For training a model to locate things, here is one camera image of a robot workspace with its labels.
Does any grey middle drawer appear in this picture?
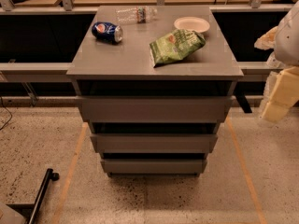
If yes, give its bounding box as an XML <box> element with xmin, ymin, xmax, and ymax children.
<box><xmin>91</xmin><ymin>133</ymin><xmax>218</xmax><ymax>153</ymax></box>

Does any blue pepsi can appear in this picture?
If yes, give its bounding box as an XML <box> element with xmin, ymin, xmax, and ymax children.
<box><xmin>92</xmin><ymin>21</ymin><xmax>123</xmax><ymax>44</ymax></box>

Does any grey drawer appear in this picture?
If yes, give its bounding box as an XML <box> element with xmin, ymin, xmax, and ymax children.
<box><xmin>91</xmin><ymin>133</ymin><xmax>218</xmax><ymax>153</ymax></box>
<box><xmin>101</xmin><ymin>159</ymin><xmax>207</xmax><ymax>175</ymax></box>
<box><xmin>77</xmin><ymin>96</ymin><xmax>232</xmax><ymax>123</ymax></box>

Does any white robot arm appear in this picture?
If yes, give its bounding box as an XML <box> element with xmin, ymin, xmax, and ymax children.
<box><xmin>254</xmin><ymin>2</ymin><xmax>299</xmax><ymax>123</ymax></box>

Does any black cable on floor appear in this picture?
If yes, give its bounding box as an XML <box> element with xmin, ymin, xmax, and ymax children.
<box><xmin>0</xmin><ymin>96</ymin><xmax>13</xmax><ymax>131</ymax></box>

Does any green chip bag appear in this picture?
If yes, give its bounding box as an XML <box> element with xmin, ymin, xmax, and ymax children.
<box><xmin>149</xmin><ymin>29</ymin><xmax>206</xmax><ymax>66</ymax></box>

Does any grey bottom drawer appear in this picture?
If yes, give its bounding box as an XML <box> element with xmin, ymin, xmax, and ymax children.
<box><xmin>101</xmin><ymin>159</ymin><xmax>207</xmax><ymax>175</ymax></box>

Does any clear plastic water bottle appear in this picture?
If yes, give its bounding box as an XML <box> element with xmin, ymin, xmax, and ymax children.
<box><xmin>116</xmin><ymin>6</ymin><xmax>158</xmax><ymax>24</ymax></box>

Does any grey drawer cabinet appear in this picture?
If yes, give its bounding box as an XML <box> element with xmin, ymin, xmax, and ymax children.
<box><xmin>66</xmin><ymin>5</ymin><xmax>245</xmax><ymax>178</ymax></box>

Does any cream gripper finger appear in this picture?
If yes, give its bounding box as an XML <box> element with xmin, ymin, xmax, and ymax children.
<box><xmin>261</xmin><ymin>66</ymin><xmax>299</xmax><ymax>123</ymax></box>

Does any grey top drawer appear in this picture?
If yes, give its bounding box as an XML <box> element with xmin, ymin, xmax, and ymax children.
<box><xmin>77</xmin><ymin>96</ymin><xmax>232</xmax><ymax>123</ymax></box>

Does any black chair leg with caster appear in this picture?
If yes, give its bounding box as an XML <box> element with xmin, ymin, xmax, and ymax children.
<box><xmin>8</xmin><ymin>168</ymin><xmax>60</xmax><ymax>224</ymax></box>

